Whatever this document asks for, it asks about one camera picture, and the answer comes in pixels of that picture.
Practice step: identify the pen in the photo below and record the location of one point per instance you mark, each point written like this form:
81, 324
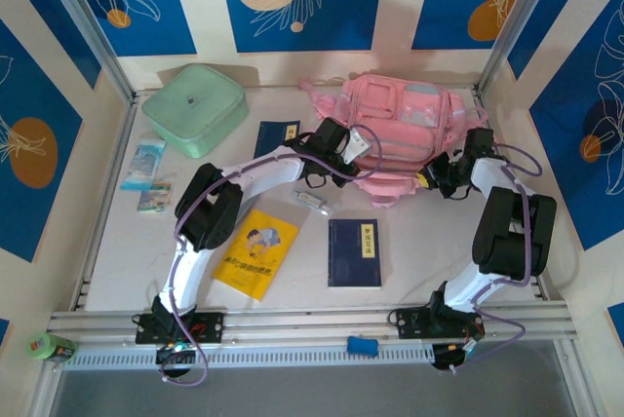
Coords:
309, 199

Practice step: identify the pink student backpack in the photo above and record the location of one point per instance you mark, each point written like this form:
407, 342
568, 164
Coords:
400, 137

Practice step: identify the dark blue book yellow label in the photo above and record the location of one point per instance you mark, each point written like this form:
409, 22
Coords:
273, 137
346, 256

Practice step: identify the yellow picture book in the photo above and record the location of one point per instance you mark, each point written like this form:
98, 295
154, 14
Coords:
253, 261

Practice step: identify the small card pack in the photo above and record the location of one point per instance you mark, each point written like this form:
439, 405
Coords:
156, 198

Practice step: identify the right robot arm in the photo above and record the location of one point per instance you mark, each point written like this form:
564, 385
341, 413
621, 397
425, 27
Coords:
507, 232

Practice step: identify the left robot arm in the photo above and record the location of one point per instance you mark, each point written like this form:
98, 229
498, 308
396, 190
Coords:
263, 176

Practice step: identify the blue tissue pack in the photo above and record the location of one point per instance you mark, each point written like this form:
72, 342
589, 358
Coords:
144, 163

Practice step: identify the mint green zipper pouch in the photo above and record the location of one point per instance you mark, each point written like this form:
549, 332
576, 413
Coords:
195, 105

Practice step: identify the small blue sponge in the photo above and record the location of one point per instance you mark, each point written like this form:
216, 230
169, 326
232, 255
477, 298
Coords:
362, 345

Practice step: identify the black controller board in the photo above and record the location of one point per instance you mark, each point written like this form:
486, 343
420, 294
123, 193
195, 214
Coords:
446, 356
168, 356

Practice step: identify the green tape roll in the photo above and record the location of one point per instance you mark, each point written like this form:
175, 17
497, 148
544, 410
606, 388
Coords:
40, 346

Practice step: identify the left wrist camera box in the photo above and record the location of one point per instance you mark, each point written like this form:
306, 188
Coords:
334, 134

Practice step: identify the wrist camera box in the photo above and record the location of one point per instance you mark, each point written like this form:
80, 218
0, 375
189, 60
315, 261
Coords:
480, 143
334, 134

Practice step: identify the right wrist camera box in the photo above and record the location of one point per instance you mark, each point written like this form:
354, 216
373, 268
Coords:
480, 143

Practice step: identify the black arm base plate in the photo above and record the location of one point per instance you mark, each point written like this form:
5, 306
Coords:
209, 327
412, 322

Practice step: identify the aluminium table edge rail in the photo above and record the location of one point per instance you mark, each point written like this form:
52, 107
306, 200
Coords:
312, 322

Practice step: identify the aluminium frame post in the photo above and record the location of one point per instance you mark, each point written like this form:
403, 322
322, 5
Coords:
82, 12
524, 12

